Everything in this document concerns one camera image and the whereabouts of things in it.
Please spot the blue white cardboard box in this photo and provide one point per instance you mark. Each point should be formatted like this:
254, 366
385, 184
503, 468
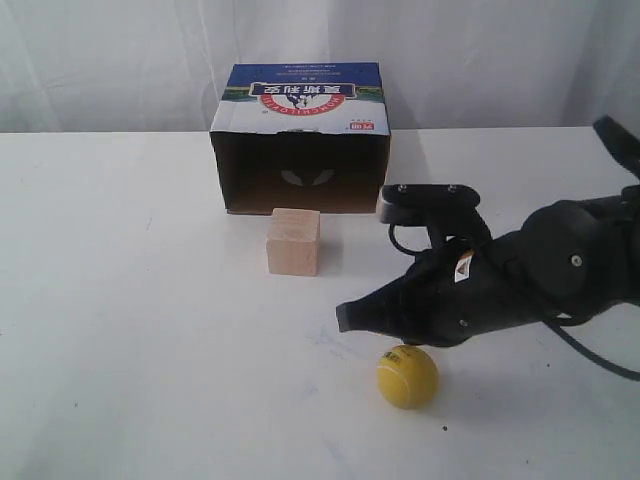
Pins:
312, 136

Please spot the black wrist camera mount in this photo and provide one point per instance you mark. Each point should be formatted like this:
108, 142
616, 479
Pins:
444, 210

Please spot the yellow tennis ball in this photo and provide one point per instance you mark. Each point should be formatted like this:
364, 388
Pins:
407, 377

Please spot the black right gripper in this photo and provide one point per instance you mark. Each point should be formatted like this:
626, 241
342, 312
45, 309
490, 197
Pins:
449, 295

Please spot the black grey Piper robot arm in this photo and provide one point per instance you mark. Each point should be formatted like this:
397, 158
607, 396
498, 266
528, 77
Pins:
567, 263

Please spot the light wooden cube block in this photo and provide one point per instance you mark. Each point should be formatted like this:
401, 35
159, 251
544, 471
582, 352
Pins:
293, 242

